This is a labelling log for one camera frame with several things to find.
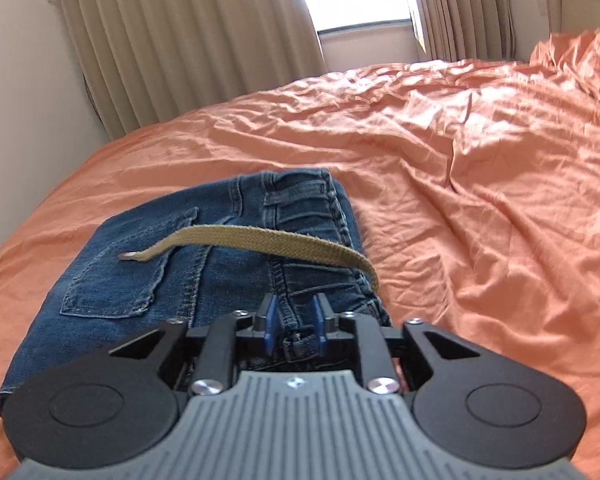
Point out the orange pillow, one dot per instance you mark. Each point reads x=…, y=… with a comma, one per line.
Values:
x=577, y=56

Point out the beige curtain right panel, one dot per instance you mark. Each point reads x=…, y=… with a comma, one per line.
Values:
x=453, y=30

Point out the tan woven belt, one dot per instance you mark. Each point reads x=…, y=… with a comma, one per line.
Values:
x=269, y=242

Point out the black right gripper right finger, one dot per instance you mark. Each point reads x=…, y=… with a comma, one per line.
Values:
x=472, y=402

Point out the beige curtain panel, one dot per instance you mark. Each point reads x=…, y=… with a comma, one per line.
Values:
x=148, y=61
x=453, y=30

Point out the orange bed sheet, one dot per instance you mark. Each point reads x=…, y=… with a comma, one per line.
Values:
x=476, y=187

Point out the beige curtain left panel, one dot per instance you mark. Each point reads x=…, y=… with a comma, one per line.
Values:
x=148, y=61

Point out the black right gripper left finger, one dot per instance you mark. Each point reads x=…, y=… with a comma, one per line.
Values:
x=120, y=401

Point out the blue denim jeans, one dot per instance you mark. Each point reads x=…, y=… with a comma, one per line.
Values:
x=103, y=297

